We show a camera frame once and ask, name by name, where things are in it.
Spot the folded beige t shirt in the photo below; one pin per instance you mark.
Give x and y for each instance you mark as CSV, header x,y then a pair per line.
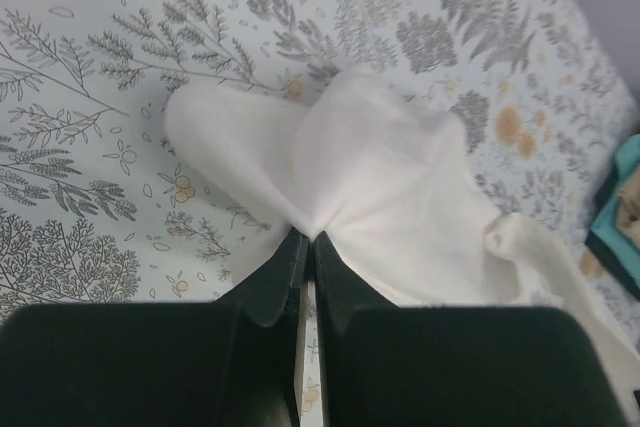
x,y
627,214

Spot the white printed t shirt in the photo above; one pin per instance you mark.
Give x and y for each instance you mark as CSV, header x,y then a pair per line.
x,y
390,184

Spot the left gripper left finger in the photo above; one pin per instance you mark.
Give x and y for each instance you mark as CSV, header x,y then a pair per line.
x,y
228,362

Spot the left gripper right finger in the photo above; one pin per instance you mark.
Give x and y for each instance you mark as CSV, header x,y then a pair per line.
x,y
451,366

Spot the folded teal t shirt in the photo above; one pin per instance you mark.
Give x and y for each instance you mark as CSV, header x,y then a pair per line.
x,y
613,235

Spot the floral patterned table mat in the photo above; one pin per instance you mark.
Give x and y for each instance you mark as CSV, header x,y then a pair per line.
x,y
97,207

